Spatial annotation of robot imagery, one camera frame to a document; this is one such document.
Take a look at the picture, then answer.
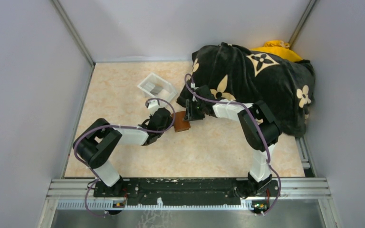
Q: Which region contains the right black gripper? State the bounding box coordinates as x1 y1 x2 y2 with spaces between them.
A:
184 98 206 121

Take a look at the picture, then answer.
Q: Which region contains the brown leather card holder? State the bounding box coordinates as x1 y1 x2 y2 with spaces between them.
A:
172 111 191 133

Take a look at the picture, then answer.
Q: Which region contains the white translucent plastic card box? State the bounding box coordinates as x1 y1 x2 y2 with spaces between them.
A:
137 73 177 102

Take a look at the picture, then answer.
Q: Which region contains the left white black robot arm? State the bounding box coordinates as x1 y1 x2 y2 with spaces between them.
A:
73 108 175 197

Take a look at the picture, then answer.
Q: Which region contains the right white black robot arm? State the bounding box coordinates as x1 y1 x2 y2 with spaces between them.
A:
183 86 281 196

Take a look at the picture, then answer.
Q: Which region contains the black floral plush blanket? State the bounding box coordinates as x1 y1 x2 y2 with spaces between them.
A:
192 43 316 137

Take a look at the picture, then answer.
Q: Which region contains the yellow cloth bundle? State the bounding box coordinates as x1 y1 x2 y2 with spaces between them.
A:
250 40 303 62

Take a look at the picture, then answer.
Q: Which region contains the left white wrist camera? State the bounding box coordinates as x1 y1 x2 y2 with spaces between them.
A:
145 100 161 115

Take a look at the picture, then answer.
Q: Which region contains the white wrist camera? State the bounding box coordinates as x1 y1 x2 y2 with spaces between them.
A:
190 82 198 102
145 100 161 115

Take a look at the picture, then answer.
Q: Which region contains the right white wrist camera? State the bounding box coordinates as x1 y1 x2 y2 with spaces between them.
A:
190 82 198 102

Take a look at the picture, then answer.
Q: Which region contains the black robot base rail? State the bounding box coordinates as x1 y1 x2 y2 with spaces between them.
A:
93 176 280 206

